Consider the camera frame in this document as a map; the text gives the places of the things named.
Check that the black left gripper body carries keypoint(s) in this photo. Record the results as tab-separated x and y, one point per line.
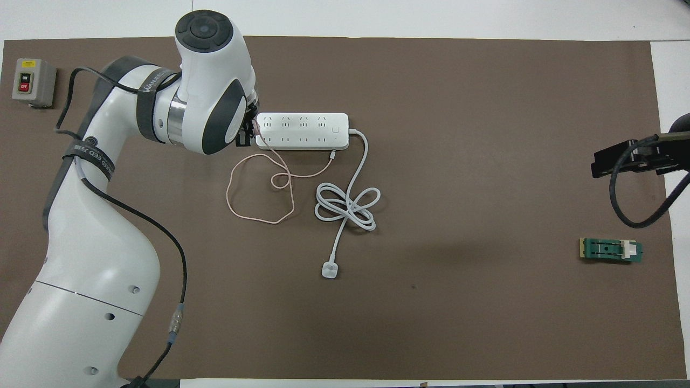
251	110

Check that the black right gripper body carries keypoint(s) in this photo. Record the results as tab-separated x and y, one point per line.
674	156

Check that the pink USB charger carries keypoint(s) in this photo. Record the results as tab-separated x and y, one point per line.
256	128

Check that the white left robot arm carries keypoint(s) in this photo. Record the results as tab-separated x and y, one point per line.
81	242

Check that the white power strip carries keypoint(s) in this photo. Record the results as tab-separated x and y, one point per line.
302	131

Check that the brown table mat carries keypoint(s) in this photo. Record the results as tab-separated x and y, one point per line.
431	323

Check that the green knife switch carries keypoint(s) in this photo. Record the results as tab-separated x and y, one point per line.
604	249

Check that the grey on-off switch box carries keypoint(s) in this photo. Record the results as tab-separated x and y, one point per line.
32	81

